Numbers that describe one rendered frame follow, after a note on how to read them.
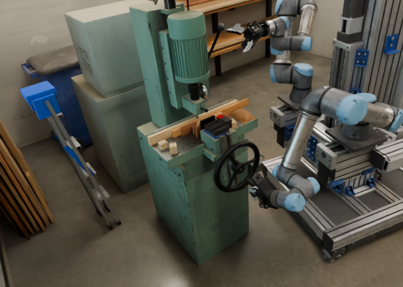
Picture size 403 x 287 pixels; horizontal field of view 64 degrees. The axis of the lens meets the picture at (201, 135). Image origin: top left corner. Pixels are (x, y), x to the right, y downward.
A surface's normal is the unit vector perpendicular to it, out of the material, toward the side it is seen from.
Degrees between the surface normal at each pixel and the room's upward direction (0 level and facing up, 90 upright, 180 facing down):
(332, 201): 0
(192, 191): 90
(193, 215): 90
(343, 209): 0
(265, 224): 0
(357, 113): 86
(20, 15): 90
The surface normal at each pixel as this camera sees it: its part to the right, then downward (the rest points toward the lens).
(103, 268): -0.10, -0.83
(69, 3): 0.58, 0.40
